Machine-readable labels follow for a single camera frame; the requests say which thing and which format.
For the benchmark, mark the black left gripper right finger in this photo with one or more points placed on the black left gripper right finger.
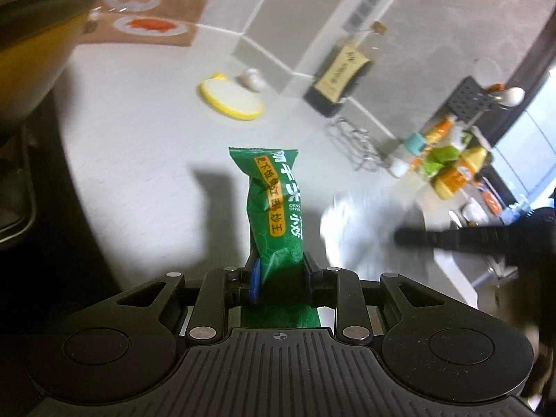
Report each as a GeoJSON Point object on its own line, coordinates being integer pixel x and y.
{"type": "Point", "coordinates": [338, 289]}

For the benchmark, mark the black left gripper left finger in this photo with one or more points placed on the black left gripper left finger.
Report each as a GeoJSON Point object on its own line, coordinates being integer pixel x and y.
{"type": "Point", "coordinates": [222, 291]}

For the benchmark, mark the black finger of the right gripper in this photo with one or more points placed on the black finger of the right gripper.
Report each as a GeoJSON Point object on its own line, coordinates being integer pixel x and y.
{"type": "Point", "coordinates": [529, 240]}

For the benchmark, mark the green snack wrapper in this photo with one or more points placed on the green snack wrapper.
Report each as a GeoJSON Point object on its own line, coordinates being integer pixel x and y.
{"type": "Point", "coordinates": [274, 209]}

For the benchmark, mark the stainless steel sink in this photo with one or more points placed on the stainless steel sink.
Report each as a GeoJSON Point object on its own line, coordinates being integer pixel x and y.
{"type": "Point", "coordinates": [522, 289]}

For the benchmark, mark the orange seasoning packets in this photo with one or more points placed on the orange seasoning packets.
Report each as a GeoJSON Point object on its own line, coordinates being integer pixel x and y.
{"type": "Point", "coordinates": [454, 153]}

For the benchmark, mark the black perforated rack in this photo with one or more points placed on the black perforated rack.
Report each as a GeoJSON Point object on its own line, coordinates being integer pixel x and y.
{"type": "Point", "coordinates": [469, 100]}

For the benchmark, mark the teal capped white bottle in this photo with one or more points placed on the teal capped white bottle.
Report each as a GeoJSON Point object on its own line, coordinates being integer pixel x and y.
{"type": "Point", "coordinates": [400, 161]}

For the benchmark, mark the black stove cooktop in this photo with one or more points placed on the black stove cooktop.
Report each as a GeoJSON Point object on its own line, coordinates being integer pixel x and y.
{"type": "Point", "coordinates": [56, 264]}

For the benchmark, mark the dark soy sauce bottle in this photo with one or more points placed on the dark soy sauce bottle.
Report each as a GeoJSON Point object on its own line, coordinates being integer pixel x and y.
{"type": "Point", "coordinates": [340, 74]}

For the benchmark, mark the yellow cooking pot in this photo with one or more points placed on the yellow cooking pot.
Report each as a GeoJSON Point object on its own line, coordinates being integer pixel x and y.
{"type": "Point", "coordinates": [37, 39]}

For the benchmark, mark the metal wire trivet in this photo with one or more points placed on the metal wire trivet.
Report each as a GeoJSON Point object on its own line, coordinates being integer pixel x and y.
{"type": "Point", "coordinates": [355, 144]}

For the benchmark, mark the kitchen wall poster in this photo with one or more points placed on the kitchen wall poster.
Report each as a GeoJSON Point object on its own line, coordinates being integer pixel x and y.
{"type": "Point", "coordinates": [165, 22]}

